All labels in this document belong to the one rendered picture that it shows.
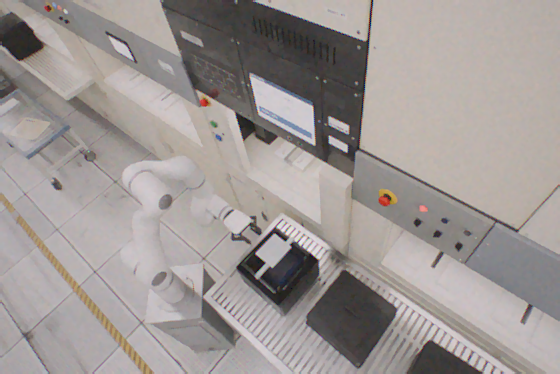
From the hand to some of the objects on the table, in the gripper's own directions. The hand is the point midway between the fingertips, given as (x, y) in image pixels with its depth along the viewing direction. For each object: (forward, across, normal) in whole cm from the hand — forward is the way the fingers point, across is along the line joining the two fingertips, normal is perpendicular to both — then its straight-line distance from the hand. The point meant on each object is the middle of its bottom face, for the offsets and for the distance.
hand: (253, 235), depth 160 cm
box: (+94, 0, +30) cm, 98 cm away
